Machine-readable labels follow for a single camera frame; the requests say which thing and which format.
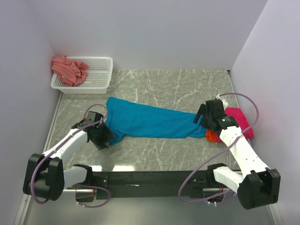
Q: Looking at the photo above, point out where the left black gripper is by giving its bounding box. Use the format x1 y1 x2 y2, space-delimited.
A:
91 121 115 150

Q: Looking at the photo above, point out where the blue t shirt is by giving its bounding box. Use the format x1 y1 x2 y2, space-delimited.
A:
105 97 206 145

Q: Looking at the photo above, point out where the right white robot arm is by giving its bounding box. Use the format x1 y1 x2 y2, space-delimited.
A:
193 99 281 210

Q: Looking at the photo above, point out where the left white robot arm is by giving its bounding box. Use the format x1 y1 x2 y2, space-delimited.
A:
22 111 114 203

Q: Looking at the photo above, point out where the orange folded t shirt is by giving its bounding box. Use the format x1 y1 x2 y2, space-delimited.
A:
205 130 218 142

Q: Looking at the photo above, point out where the pink folded t shirt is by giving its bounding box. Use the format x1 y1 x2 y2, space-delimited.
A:
217 107 254 143

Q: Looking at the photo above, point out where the white plastic basket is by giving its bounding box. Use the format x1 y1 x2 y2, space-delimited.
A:
51 56 113 94

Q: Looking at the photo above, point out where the salmon crumpled t shirt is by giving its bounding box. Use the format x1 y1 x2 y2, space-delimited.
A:
52 55 89 87

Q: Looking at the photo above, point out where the black base beam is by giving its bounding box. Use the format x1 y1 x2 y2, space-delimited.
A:
89 171 228 199

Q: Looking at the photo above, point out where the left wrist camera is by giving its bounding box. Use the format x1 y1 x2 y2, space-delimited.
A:
84 111 101 124

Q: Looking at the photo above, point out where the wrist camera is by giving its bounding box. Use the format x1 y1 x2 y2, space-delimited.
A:
84 111 101 124
215 94 229 110

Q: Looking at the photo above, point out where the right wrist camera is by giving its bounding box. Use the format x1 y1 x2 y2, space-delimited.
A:
215 94 229 110

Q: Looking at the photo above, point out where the aluminium rail frame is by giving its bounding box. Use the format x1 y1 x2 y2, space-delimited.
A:
64 170 243 193

